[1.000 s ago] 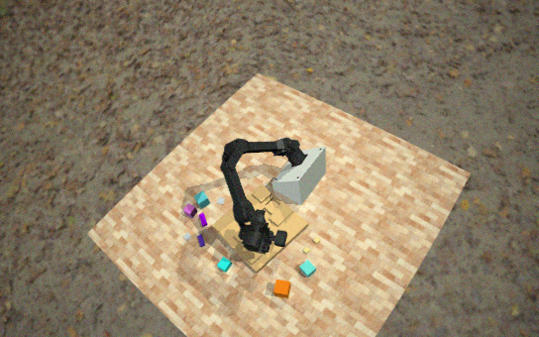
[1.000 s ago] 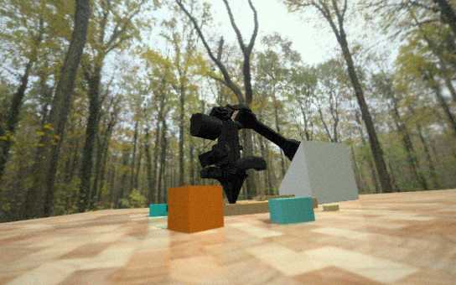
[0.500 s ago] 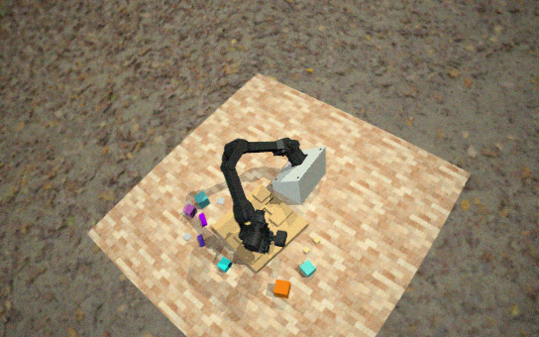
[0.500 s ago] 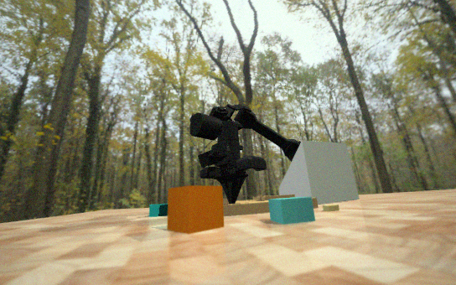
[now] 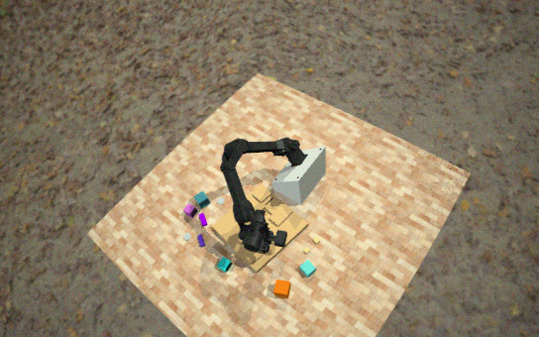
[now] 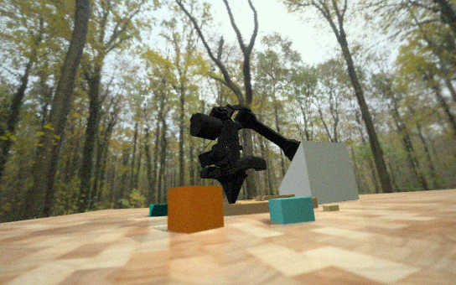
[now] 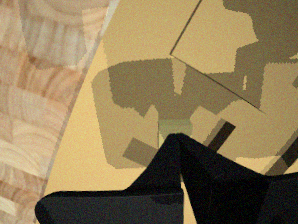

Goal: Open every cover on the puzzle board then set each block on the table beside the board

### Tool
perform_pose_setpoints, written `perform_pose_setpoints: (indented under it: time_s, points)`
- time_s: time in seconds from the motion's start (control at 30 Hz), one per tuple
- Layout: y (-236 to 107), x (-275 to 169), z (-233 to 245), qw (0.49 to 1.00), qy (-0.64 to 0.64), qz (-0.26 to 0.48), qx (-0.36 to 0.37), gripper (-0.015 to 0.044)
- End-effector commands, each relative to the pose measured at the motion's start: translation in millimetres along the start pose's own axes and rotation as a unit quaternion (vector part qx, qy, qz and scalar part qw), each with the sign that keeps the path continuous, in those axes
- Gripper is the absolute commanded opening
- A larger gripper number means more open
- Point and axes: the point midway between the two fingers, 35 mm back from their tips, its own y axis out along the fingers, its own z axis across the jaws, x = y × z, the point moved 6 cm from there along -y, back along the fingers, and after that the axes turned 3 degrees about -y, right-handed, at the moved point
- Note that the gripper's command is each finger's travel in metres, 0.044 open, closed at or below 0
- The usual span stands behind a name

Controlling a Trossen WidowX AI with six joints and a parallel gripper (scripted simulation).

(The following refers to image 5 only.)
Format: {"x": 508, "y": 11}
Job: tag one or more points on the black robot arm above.
{"x": 243, "y": 210}

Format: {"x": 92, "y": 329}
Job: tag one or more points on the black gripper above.
{"x": 279, "y": 239}

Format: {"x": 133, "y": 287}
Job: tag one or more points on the teal square block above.
{"x": 307, "y": 268}

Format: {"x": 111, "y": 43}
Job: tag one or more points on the orange-brown block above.
{"x": 282, "y": 288}

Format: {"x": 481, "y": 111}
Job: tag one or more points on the teal cube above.
{"x": 202, "y": 199}

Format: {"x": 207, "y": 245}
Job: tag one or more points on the cyan cube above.
{"x": 224, "y": 264}

